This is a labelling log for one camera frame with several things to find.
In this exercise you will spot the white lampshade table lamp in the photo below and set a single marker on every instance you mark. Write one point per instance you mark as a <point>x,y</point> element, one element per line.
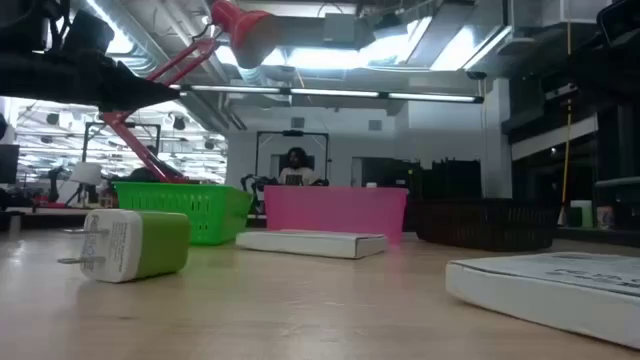
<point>86,173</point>

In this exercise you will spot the pink plastic bin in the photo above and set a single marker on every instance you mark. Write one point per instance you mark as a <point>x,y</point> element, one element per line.
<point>335,212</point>

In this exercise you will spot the black plastic basket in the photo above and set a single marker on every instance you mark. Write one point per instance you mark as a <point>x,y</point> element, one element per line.
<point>485,225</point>

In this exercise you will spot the person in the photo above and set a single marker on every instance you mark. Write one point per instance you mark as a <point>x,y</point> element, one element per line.
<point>142,174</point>
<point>298,172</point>

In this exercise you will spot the LED light bar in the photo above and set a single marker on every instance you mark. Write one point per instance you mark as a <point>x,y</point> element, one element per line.
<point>330,93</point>

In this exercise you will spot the green and white USB charger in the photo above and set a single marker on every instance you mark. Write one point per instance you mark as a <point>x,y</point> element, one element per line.
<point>150,245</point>

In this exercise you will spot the black monitor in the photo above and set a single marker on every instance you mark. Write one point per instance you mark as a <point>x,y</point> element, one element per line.
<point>8,164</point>

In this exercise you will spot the white cardboard box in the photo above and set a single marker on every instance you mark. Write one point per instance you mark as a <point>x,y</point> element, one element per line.
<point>540,295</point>
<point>310,244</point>

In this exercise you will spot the green and white container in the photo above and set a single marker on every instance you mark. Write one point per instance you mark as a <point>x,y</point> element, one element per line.
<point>581,214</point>

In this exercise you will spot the green plastic basket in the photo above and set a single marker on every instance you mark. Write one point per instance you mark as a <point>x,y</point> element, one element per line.
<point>190,210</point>

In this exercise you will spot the red desk lamp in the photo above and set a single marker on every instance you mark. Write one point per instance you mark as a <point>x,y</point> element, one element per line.
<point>240,22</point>

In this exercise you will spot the black aluminium table frame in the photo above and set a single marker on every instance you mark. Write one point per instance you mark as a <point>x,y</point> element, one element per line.
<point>50,220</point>

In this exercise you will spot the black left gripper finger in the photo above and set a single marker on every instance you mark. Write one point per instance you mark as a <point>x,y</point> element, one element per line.
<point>135,92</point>

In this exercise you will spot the colourful can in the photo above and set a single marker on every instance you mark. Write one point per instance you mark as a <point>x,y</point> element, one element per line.
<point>605,217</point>

